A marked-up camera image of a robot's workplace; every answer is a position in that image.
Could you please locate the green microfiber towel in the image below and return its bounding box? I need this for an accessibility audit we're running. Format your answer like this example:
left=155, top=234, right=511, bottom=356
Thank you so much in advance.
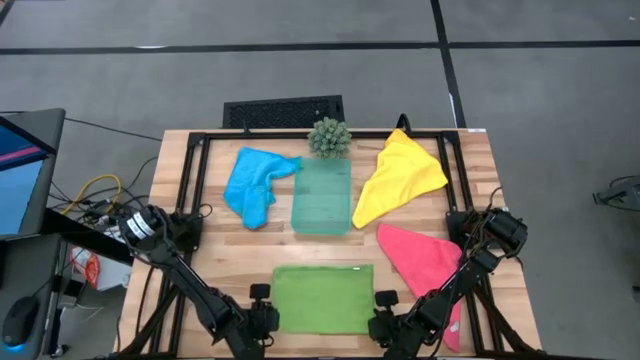
left=271, top=263, right=376, bottom=336

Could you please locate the black computer mouse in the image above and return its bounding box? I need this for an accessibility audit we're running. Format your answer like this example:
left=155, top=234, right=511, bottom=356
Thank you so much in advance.
left=1, top=295, right=41, bottom=349

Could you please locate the teal translucent plastic bin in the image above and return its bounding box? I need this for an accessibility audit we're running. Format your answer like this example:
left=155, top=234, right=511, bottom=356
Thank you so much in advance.
left=290, top=157, right=353, bottom=237

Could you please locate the yellow microfiber towel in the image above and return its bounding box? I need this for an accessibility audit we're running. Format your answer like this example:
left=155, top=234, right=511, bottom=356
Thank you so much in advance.
left=351, top=128, right=450, bottom=231

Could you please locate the pink microfiber towel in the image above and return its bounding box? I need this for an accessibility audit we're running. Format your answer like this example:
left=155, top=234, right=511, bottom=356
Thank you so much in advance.
left=376, top=223, right=464, bottom=353

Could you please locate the orange plastic bag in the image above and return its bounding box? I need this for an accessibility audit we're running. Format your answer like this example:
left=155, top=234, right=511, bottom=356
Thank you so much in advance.
left=69, top=247, right=102, bottom=290

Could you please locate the yellow cable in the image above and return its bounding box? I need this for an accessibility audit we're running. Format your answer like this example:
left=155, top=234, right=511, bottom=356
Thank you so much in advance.
left=59, top=173, right=123, bottom=217

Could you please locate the thin black floor cable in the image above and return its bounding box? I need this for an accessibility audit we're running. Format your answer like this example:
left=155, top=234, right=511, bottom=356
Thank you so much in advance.
left=64, top=116, right=164, bottom=143

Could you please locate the black metal table frame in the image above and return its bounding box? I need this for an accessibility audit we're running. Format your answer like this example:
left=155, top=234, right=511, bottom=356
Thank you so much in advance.
left=118, top=128, right=542, bottom=359

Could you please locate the small green artificial plant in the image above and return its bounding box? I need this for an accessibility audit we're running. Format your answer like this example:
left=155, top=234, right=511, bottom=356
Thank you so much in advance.
left=306, top=116, right=353, bottom=160

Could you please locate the desk computer monitor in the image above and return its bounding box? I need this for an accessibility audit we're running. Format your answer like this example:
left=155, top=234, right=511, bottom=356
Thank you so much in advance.
left=0, top=108, right=67, bottom=242

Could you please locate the blue microfiber towel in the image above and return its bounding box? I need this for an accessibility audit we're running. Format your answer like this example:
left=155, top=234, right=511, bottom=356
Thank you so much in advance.
left=222, top=146, right=304, bottom=232

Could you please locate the white box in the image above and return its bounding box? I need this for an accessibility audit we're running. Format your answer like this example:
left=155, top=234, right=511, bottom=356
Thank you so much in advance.
left=97, top=234, right=134, bottom=292

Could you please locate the black chair base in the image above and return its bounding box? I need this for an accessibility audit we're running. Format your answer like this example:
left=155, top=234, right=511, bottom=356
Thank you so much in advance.
left=592, top=174, right=640, bottom=207

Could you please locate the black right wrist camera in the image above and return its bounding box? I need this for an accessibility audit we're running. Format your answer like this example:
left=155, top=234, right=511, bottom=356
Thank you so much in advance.
left=374, top=289, right=401, bottom=308

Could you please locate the dark grey desk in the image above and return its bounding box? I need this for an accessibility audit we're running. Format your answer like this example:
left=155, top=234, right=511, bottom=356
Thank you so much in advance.
left=0, top=233, right=64, bottom=360

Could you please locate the black mesh computer case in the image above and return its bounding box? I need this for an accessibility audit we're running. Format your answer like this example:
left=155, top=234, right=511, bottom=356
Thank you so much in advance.
left=222, top=94, right=346, bottom=130

